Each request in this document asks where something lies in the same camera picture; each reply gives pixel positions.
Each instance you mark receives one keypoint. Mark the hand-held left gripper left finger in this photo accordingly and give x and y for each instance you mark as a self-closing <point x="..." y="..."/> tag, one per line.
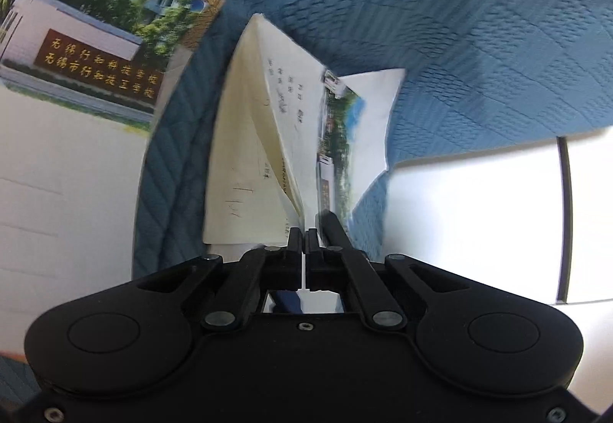
<point x="294" y="255"/>

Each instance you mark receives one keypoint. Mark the white notebook with photo cover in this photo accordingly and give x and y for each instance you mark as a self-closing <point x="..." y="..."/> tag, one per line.
<point x="72" y="44"/>
<point x="335" y="155"/>

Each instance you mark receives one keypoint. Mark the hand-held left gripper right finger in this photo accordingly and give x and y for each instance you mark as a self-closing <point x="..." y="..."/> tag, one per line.
<point x="312" y="260"/>

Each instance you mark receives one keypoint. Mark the white notebook with handwritten fields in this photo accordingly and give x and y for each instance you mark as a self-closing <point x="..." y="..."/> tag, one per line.
<point x="287" y="107"/>

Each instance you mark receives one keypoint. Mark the cream notebook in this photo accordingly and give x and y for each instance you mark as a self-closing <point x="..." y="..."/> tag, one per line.
<point x="239" y="164"/>

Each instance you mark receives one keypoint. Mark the blue textured sofa cover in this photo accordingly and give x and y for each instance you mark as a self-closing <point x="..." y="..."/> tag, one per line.
<point x="479" y="20"/>

